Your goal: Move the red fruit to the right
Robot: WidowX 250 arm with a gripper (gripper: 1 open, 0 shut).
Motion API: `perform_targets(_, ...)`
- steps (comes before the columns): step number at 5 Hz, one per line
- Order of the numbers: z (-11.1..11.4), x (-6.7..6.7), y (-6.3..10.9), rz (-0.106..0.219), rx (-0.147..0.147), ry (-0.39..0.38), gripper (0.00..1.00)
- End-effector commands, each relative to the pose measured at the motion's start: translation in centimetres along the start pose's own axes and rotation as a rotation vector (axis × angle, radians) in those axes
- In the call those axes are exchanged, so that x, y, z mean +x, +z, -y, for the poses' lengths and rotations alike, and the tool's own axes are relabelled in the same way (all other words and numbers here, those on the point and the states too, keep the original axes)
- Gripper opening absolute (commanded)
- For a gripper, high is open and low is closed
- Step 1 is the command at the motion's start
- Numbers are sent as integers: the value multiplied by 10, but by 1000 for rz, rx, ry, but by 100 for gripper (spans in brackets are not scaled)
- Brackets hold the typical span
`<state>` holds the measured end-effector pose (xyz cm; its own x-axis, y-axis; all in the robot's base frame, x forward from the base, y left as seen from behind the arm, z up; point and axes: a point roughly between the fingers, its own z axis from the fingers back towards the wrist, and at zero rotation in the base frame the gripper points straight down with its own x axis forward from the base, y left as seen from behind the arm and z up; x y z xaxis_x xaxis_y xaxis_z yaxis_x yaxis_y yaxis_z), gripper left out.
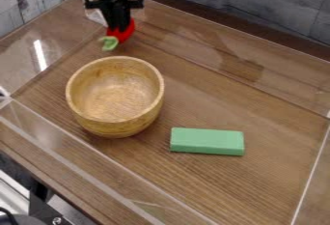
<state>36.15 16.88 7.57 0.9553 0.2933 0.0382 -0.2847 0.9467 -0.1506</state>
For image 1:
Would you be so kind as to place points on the clear acrylic tray enclosure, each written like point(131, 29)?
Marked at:
point(228, 81)

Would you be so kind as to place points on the wooden bowl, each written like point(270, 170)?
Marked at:
point(115, 95)

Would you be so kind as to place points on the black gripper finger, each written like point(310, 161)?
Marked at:
point(109, 14)
point(123, 14)

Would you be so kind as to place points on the green rectangular sponge block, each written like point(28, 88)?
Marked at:
point(205, 141)

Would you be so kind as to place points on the red plush strawberry toy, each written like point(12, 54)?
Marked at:
point(115, 37)

